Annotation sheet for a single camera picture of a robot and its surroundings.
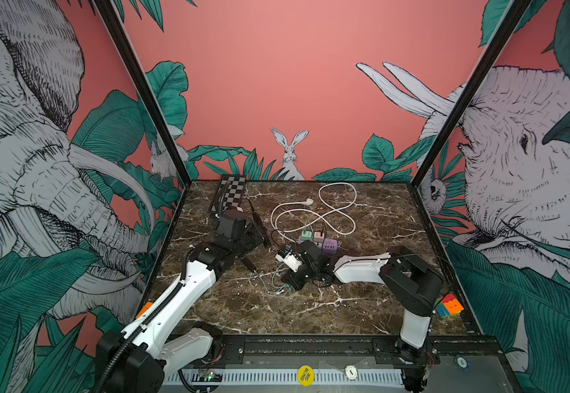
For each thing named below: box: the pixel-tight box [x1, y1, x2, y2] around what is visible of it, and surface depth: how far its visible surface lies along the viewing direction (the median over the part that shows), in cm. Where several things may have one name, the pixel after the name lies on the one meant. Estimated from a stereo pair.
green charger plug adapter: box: [300, 230, 314, 242], surface depth 95 cm
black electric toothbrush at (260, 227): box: [247, 198, 272, 249], surface depth 78 cm
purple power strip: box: [322, 238, 340, 254], surface depth 97 cm
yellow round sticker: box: [297, 365, 316, 387], surface depth 71 cm
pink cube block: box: [312, 230, 326, 242], surface depth 95 cm
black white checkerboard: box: [211, 175, 246, 214], surface depth 117 cm
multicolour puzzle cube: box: [435, 293, 465, 319], surface depth 81 cm
